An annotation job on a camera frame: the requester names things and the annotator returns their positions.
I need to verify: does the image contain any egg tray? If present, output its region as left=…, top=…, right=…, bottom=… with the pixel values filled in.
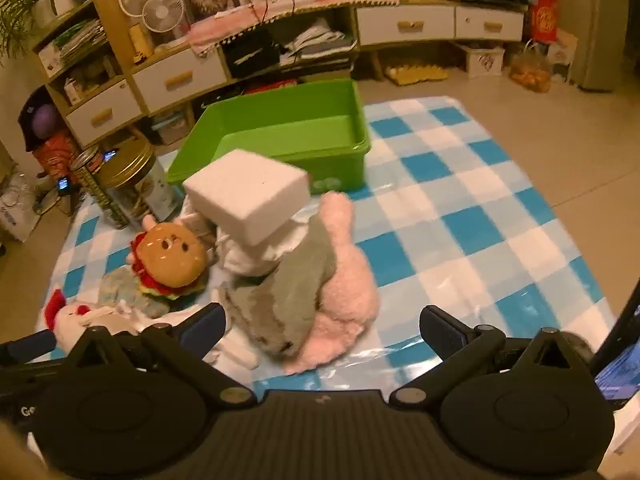
left=385, top=62, right=451, bottom=85

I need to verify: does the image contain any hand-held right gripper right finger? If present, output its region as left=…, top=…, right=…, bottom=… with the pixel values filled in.
left=389, top=304, right=598, bottom=408

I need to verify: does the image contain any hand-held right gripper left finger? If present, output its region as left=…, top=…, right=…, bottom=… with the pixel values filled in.
left=62, top=302, right=258, bottom=408

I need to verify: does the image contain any green plastic bin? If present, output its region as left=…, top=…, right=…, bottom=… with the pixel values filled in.
left=165, top=79, right=372, bottom=196

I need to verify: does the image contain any printed tin can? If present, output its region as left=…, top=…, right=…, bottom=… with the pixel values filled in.
left=69, top=144, right=128, bottom=231

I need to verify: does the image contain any burger plush toy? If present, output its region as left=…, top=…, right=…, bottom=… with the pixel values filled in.
left=127, top=214, right=210, bottom=302

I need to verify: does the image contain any white drink carton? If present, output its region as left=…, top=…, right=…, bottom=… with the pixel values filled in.
left=183, top=149, right=309, bottom=247

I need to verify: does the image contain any open laptop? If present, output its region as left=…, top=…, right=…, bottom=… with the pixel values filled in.
left=590, top=290, right=640, bottom=406

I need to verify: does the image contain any stack of folded clothes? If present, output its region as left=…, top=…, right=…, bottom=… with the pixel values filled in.
left=280, top=17, right=358, bottom=68

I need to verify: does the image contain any black cap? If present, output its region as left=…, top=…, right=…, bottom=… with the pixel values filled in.
left=17, top=85, right=68, bottom=151

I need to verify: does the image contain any grey-green plush toy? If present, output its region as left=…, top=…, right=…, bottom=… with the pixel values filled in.
left=220, top=220, right=337, bottom=358

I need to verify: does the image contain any pink fringed cloth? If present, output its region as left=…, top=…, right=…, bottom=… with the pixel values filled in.
left=187, top=0, right=401, bottom=56

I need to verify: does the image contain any pink plush rabbit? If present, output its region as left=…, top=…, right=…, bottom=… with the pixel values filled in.
left=282, top=191, right=382, bottom=375

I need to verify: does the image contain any yellow container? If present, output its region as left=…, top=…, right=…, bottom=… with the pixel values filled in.
left=129, top=25, right=153, bottom=63

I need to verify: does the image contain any pale green soft toy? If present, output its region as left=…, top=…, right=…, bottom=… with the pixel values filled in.
left=97, top=265, right=173, bottom=318

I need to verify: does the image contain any wooden shelf cabinet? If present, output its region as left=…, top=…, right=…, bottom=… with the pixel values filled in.
left=32, top=0, right=361, bottom=148

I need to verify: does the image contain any blue white checkered blanket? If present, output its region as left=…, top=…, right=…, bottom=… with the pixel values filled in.
left=30, top=95, right=620, bottom=396

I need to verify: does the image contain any black box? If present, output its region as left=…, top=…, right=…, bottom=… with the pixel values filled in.
left=220, top=35, right=281, bottom=80

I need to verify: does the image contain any low wooden sideboard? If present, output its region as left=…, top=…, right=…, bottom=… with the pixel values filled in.
left=350, top=0, right=528, bottom=81

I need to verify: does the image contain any white plastic bag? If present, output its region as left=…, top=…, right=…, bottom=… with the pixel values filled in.
left=0, top=170, right=43, bottom=243

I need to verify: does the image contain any white printed box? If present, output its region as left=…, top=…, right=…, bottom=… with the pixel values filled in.
left=457, top=42, right=506, bottom=79

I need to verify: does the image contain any red gift bag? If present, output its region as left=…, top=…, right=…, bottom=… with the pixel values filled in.
left=529, top=0, right=561, bottom=45

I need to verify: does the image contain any wide white sideboard drawer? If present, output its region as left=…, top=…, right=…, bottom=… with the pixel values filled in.
left=357, top=6, right=456, bottom=47

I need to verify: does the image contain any small white cabinet drawer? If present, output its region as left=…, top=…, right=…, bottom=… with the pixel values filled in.
left=65, top=79, right=143, bottom=146

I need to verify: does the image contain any bag of oranges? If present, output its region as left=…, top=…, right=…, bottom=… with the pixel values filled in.
left=509, top=40, right=553, bottom=93

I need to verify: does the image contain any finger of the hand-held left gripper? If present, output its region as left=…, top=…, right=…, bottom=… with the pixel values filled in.
left=0, top=330, right=57, bottom=365

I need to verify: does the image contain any clear jar with gold lid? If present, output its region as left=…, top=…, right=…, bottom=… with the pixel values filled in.
left=102, top=139, right=181, bottom=226

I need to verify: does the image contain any small white sideboard drawer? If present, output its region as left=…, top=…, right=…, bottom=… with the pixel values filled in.
left=455, top=6, right=525, bottom=42

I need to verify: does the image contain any wide white cabinet drawer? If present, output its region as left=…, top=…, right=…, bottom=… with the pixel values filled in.
left=132, top=49, right=231, bottom=113

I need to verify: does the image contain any white plush with red bow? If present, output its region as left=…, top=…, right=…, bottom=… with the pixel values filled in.
left=44, top=287, right=146, bottom=351

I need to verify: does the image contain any purple ball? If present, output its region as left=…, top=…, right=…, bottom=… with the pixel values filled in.
left=32, top=104, right=56, bottom=133

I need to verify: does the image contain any stack of papers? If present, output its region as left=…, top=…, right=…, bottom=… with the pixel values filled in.
left=40, top=20, right=108, bottom=68

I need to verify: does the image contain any grey refrigerator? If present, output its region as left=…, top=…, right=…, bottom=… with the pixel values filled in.
left=570, top=0, right=640, bottom=93

